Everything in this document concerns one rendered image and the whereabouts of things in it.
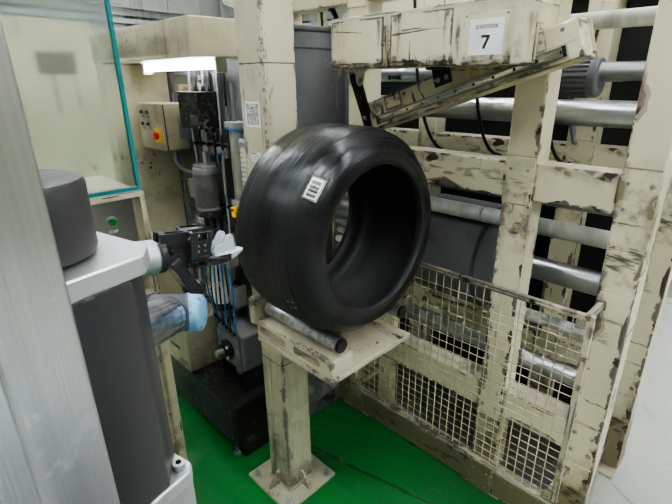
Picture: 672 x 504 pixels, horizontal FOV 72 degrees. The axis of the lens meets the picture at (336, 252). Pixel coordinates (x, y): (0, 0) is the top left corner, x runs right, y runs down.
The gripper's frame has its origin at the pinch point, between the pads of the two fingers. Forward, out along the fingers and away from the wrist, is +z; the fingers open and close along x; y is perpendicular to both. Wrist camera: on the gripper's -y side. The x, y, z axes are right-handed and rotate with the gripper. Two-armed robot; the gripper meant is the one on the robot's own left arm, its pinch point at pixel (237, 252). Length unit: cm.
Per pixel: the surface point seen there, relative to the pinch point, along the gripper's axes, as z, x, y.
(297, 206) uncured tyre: 11.0, -8.6, 11.9
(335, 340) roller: 26.0, -10.5, -27.5
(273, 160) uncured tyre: 15.4, 7.0, 20.8
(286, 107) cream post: 34, 25, 35
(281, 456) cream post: 41, 29, -101
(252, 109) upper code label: 26, 32, 33
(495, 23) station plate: 49, -32, 57
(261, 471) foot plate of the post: 41, 41, -117
